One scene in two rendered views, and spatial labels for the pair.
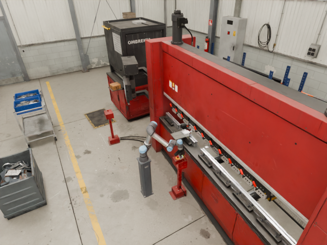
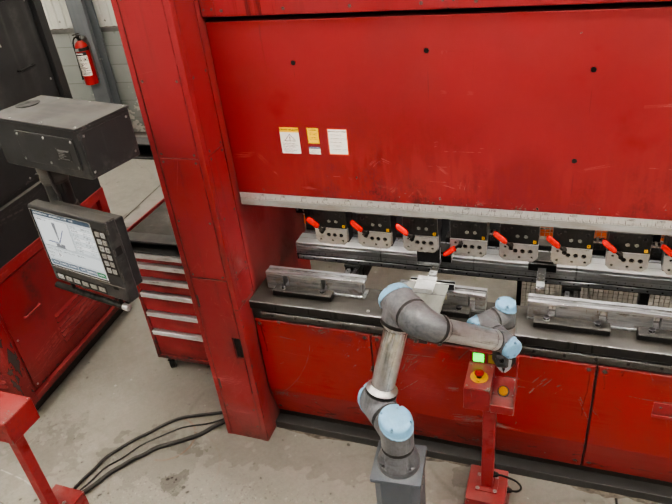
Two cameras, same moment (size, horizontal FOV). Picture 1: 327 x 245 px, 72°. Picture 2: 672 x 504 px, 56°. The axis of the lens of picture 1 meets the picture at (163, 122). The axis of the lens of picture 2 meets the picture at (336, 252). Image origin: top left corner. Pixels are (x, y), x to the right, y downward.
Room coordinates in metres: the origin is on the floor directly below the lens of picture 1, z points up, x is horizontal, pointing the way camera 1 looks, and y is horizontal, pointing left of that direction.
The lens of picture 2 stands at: (1.66, 1.47, 2.62)
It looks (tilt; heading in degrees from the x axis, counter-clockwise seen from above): 31 degrees down; 317
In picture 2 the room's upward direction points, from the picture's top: 7 degrees counter-clockwise
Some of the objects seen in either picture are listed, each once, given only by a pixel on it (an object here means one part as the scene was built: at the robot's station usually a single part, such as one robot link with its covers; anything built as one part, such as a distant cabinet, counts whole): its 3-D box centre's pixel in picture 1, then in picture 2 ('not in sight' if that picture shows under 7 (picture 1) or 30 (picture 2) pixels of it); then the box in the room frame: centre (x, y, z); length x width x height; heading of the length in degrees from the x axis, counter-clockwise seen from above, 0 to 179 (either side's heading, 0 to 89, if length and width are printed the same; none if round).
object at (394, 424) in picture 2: (143, 150); (395, 428); (2.68, 0.32, 0.94); 0.13 x 0.12 x 0.14; 157
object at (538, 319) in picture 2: (205, 160); (571, 325); (2.48, -0.60, 0.89); 0.30 x 0.05 x 0.03; 24
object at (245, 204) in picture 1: (242, 201); not in sight; (1.75, -0.92, 0.89); 0.30 x 0.05 x 0.03; 24
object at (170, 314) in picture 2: not in sight; (198, 290); (4.57, -0.11, 0.50); 0.50 x 0.50 x 1.00; 24
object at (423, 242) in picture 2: (187, 118); (422, 230); (3.08, -0.39, 1.26); 0.15 x 0.09 x 0.17; 24
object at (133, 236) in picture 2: (144, 95); (139, 252); (4.13, 0.38, 1.18); 0.40 x 0.24 x 0.07; 24
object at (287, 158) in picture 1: (215, 111); (608, 125); (2.47, -0.67, 1.74); 3.00 x 0.08 x 0.80; 24
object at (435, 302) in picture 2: (180, 134); (422, 300); (3.00, -0.27, 1.00); 0.26 x 0.18 x 0.01; 114
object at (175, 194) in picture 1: (177, 191); (485, 497); (2.63, -0.21, 0.06); 0.25 x 0.20 x 0.12; 114
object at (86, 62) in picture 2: (206, 43); (84, 58); (8.72, -1.71, 1.04); 0.18 x 0.17 x 0.56; 29
